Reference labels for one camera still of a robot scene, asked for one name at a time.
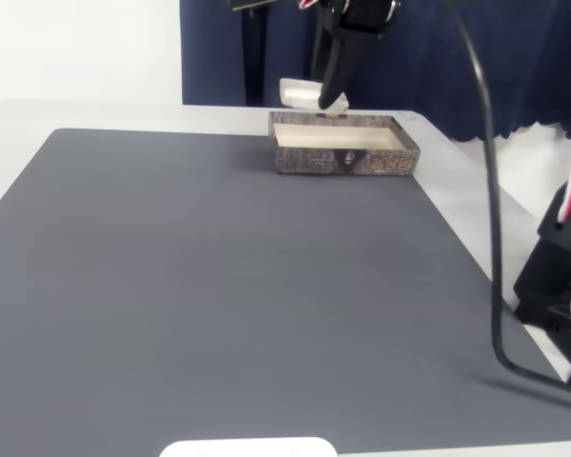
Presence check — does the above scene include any white eraser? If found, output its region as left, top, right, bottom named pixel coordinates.
left=278, top=77, right=351, bottom=116

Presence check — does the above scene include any brown patterned cardboard box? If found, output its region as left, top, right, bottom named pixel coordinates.
left=268, top=109, right=422, bottom=178

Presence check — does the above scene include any dark grey mat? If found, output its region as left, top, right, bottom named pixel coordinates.
left=0, top=127, right=571, bottom=454

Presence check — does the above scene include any white rounded device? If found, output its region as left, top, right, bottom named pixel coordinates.
left=158, top=436, right=340, bottom=457

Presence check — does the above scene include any thick black camera cable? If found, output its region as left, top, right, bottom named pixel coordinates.
left=449, top=0, right=571, bottom=399

